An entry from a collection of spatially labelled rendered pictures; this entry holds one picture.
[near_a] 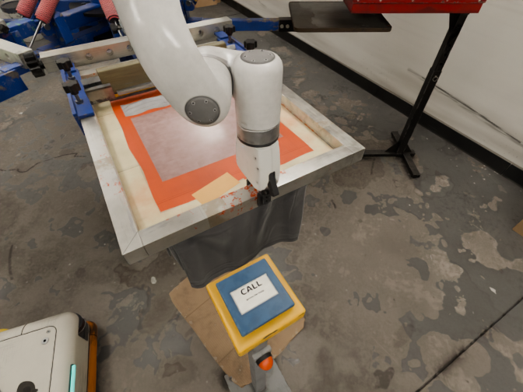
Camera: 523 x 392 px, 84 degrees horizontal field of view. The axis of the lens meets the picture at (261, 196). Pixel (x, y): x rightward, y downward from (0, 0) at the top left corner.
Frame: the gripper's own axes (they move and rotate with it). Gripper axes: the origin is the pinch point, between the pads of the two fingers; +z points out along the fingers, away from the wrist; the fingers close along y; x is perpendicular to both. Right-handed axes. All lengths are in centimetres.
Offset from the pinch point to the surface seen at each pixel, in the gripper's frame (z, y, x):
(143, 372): 98, -11, -52
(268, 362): 31.4, 24.2, -11.7
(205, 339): 96, -9, -23
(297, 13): 3, -97, 79
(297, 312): 2.7, 25.0, -7.0
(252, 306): 1.0, 20.8, -13.3
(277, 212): 25.3, -8.9, 11.9
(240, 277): 1.1, 15.4, -12.5
